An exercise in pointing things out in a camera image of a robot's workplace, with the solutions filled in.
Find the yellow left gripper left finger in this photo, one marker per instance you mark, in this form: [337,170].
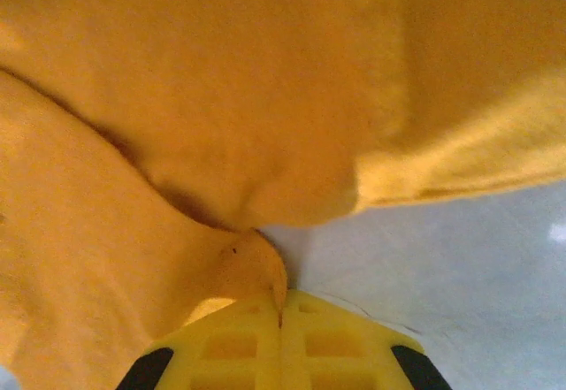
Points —
[230,354]

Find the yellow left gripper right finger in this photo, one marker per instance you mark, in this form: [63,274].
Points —
[345,354]

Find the yellow t-shirt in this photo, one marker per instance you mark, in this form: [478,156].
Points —
[185,111]

